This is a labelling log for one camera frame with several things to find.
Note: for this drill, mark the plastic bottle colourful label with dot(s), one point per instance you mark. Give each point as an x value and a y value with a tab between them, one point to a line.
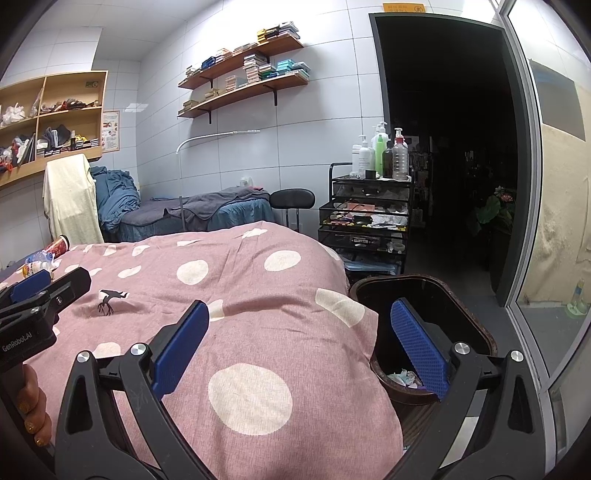
39	264

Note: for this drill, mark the pale green tissue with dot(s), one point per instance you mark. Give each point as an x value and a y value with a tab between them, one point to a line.
401	378

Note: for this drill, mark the glass door metal frame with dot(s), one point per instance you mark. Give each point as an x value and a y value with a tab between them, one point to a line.
563	207

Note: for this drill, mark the potted plant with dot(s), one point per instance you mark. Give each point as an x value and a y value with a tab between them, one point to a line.
496	203

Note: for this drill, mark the black round stool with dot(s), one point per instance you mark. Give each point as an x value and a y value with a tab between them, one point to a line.
292	198

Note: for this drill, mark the red cylindrical can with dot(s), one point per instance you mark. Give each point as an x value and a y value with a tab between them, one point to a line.
59	247

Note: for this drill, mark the black mesh cart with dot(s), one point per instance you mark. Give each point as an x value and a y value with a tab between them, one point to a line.
364	240

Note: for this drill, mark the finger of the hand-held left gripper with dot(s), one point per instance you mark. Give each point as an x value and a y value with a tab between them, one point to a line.
69	286
30	285

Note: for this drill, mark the massage bed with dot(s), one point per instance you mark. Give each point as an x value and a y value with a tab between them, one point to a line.
240	217

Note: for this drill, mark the wall shelves with boxes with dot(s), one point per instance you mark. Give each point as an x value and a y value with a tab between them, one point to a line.
256	67

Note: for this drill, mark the white lotion bottle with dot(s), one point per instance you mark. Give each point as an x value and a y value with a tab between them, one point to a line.
364	159

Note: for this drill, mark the dark brown waste bin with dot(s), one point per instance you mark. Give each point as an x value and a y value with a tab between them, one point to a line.
438	300

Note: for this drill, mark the grey blanket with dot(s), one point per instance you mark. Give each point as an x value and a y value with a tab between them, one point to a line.
207	205

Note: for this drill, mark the green pump bottle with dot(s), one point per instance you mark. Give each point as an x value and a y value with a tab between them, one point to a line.
382	154

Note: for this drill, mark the yellow door sign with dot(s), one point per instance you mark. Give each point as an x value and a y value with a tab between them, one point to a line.
401	7

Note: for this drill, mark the cream towel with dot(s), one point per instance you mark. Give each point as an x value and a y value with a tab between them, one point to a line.
69	198

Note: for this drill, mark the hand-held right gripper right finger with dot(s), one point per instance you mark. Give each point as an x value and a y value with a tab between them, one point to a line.
418	350

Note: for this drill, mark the row of small boxes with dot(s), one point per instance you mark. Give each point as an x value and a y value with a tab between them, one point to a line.
277	31

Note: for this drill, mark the white plastic bag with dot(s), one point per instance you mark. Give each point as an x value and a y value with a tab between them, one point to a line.
13	115

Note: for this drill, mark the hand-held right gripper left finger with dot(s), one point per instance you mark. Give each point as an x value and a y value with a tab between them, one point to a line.
180	350

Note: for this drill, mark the wall poster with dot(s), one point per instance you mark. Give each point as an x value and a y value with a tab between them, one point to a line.
111	131

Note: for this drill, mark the wooden cubby shelf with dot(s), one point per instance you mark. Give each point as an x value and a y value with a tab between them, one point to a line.
23	175

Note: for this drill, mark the person's left hand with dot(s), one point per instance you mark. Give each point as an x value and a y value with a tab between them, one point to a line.
32	401

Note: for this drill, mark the pink polka-dot blanket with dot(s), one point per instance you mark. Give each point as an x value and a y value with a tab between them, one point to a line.
258	323

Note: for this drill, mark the dark brown bottle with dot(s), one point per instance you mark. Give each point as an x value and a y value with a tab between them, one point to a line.
388	164

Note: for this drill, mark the white floor lamp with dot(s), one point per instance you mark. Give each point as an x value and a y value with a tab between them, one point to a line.
240	133

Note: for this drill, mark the blue bedding pile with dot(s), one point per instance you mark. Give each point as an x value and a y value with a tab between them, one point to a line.
115	194

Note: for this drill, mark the small white bottle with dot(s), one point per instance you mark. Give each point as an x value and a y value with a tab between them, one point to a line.
247	182

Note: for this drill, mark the green plastic bottle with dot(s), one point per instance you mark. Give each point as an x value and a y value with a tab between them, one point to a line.
577	304

